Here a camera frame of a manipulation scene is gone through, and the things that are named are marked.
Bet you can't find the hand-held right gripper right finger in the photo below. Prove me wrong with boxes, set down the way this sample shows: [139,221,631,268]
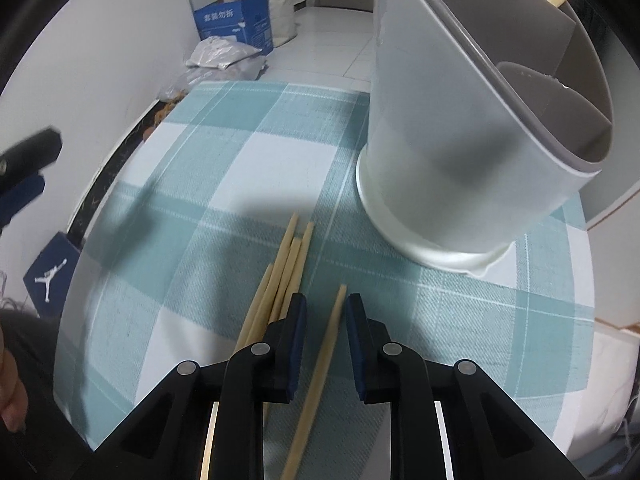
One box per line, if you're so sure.
[346,293,588,480]

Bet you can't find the white plastic utensil holder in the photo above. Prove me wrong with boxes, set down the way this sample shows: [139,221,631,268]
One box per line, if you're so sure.
[356,0,616,281]

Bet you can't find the grey plastic bag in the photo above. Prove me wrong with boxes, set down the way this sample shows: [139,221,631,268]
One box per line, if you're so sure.
[159,57,268,103]

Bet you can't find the blue box white figure print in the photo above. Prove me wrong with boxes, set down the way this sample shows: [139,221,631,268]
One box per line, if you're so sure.
[22,232,81,318]

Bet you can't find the blue cardboard box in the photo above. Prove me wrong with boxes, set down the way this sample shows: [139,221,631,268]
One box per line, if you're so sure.
[193,0,275,56]

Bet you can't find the white plastic bag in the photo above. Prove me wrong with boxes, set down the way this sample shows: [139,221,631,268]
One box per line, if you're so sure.
[185,36,263,70]

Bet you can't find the beige sack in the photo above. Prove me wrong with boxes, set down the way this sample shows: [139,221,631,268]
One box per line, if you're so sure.
[231,0,299,48]

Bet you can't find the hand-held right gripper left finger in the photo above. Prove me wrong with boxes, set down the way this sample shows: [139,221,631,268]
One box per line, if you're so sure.
[92,292,307,480]

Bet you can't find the teal checked tablecloth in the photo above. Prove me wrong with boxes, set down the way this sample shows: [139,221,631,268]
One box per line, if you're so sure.
[52,80,598,480]

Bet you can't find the person's left hand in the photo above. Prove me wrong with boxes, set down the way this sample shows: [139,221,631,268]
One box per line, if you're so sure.
[0,335,27,433]

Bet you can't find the pile of wooden chopsticks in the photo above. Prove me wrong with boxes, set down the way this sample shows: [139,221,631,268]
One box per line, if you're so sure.
[235,212,316,356]

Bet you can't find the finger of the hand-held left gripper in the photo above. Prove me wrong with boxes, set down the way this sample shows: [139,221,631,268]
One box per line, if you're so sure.
[0,127,63,179]
[0,172,47,228]

